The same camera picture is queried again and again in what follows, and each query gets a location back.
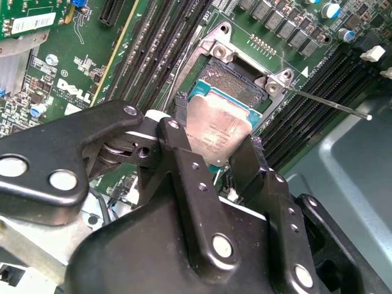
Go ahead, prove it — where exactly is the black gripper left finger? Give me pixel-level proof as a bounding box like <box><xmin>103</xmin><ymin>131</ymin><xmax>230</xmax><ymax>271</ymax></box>
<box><xmin>0</xmin><ymin>92</ymin><xmax>241</xmax><ymax>275</ymax></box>

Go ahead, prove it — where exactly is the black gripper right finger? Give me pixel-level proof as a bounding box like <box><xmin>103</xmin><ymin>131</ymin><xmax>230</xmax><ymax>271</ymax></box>
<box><xmin>229</xmin><ymin>134</ymin><xmax>385</xmax><ymax>294</ymax></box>

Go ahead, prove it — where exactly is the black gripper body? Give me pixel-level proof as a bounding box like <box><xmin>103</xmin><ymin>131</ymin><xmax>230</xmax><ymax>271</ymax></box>
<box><xmin>66</xmin><ymin>189</ymin><xmax>296</xmax><ymax>294</ymax></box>

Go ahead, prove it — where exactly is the silver CPU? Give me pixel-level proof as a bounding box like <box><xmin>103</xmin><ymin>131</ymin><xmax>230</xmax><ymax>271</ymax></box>
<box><xmin>186</xmin><ymin>78</ymin><xmax>264</xmax><ymax>168</ymax></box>

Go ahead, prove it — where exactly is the thin metal locking lever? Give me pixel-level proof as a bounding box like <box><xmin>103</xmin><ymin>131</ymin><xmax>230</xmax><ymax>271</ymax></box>
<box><xmin>162</xmin><ymin>26</ymin><xmax>205</xmax><ymax>114</ymax></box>
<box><xmin>283</xmin><ymin>85</ymin><xmax>374</xmax><ymax>121</ymax></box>

